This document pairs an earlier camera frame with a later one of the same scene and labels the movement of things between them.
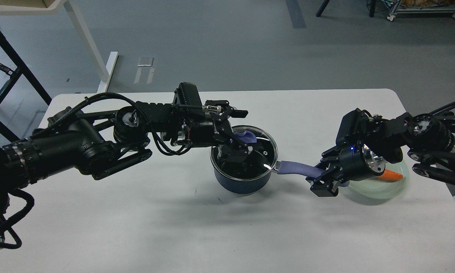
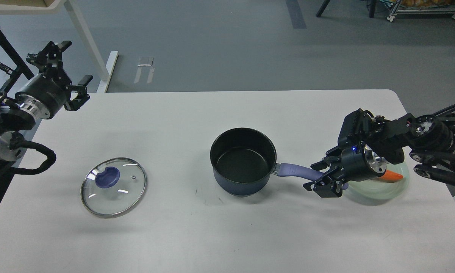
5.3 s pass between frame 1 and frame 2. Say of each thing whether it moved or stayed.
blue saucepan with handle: stayed
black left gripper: moved
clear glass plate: stayed
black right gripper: stayed
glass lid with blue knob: moved
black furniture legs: stayed
